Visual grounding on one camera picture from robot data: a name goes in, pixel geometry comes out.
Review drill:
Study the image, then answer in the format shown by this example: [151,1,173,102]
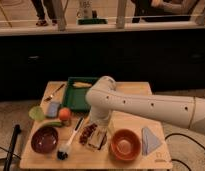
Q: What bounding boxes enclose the yellow banana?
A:
[73,82,92,88]

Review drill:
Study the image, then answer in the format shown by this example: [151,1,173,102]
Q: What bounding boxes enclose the black pole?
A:
[3,124,21,171]

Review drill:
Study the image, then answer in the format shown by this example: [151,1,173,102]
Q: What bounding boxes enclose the white sign stand green base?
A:
[77,0,107,25]

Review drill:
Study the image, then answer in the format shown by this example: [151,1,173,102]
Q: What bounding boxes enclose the clear plastic container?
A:
[87,128,107,149]

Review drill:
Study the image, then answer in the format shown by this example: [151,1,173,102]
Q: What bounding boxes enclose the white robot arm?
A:
[85,76,205,135]

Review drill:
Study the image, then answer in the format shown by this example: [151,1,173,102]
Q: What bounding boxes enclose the grey folded cloth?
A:
[142,127,162,156]

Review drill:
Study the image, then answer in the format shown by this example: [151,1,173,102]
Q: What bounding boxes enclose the blue-grey eraser block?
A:
[46,101,60,118]

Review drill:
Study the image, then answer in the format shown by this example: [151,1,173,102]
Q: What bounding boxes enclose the standing person legs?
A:
[31,0,57,26]

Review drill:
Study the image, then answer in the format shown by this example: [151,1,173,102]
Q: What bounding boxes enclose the dark red bowl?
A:
[31,126,58,154]

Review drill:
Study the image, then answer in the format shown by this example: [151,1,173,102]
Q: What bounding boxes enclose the orange bowl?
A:
[109,129,141,162]

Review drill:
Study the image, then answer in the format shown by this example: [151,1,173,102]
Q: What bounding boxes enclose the black cable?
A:
[164,132,205,171]

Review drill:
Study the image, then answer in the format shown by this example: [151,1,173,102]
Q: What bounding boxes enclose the green cucumber toy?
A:
[42,122,63,127]

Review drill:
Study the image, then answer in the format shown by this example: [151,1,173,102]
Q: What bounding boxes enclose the seated person in dark clothes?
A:
[131,0,199,23]

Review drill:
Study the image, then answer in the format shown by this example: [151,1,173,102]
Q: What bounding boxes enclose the orange fruit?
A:
[58,107,71,121]

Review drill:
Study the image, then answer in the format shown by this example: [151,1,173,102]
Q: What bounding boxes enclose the green plastic tray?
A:
[62,77,98,113]

